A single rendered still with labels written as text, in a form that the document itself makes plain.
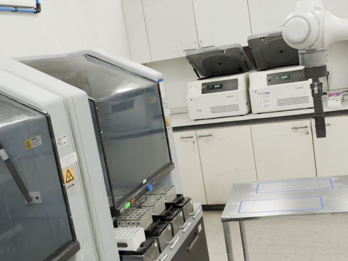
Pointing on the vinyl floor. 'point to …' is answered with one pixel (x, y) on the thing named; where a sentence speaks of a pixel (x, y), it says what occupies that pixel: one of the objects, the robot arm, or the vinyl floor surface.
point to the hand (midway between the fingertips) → (320, 126)
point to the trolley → (283, 203)
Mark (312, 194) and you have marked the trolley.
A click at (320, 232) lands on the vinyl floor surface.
